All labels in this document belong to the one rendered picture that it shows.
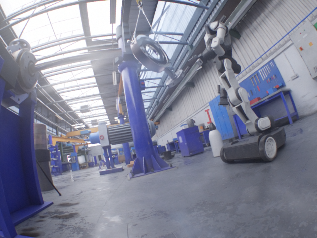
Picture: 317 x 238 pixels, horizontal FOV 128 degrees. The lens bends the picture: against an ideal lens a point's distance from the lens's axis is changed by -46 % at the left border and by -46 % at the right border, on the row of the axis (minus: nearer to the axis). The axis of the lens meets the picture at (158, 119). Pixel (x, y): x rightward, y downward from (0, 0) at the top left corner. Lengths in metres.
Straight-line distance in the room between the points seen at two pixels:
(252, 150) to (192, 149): 2.67
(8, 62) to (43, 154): 1.83
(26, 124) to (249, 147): 1.92
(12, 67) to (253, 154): 1.65
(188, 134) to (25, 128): 3.40
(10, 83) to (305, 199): 1.30
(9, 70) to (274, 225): 1.20
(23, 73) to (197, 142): 3.69
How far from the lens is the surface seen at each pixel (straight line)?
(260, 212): 0.57
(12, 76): 0.88
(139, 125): 2.37
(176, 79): 1.18
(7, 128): 1.36
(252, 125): 1.42
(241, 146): 1.26
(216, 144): 2.26
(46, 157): 2.49
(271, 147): 1.20
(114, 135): 4.35
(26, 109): 1.53
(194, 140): 3.76
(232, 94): 1.40
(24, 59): 1.23
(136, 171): 2.36
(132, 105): 2.48
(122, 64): 2.90
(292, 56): 4.50
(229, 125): 5.35
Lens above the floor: 0.31
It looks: 13 degrees up
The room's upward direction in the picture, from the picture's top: 14 degrees counter-clockwise
